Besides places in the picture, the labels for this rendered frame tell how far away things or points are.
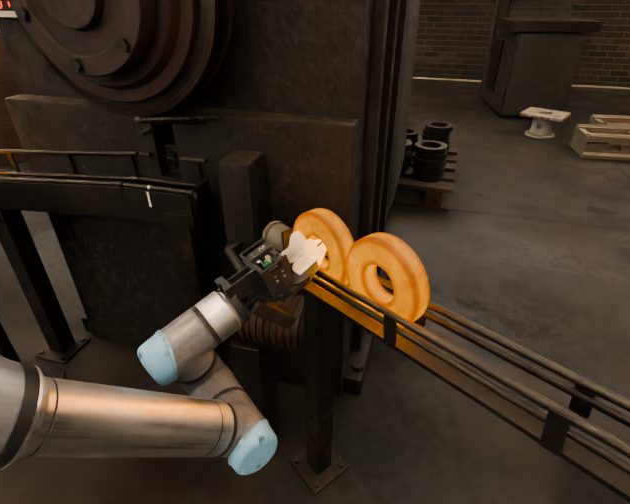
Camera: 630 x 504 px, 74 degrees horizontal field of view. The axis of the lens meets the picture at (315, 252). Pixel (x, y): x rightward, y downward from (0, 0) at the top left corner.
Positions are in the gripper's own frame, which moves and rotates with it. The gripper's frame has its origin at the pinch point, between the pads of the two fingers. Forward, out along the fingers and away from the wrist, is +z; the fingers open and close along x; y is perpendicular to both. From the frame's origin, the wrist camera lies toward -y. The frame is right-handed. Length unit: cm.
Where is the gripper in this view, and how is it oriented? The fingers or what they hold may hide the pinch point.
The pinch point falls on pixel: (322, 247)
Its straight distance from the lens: 77.1
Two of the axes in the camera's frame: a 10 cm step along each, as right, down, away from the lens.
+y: -2.4, -7.1, -6.7
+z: 7.4, -5.7, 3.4
